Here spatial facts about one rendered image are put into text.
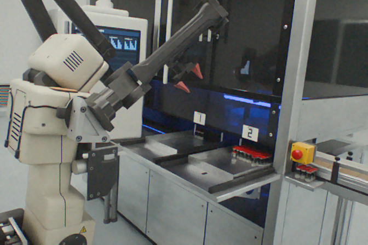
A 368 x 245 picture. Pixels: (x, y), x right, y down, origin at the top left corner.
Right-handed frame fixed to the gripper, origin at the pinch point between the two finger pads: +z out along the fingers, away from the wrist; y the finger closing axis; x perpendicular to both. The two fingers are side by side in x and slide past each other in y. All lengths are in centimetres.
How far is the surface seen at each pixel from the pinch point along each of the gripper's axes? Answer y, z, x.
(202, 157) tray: 22.8, 25.8, 2.7
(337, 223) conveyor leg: 10, 77, 37
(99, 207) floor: 84, 48, -142
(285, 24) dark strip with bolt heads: -34.7, 3.4, 31.9
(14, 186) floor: 125, -12, -200
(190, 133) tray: 8.6, 27.6, -35.7
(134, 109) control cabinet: 18, -3, -58
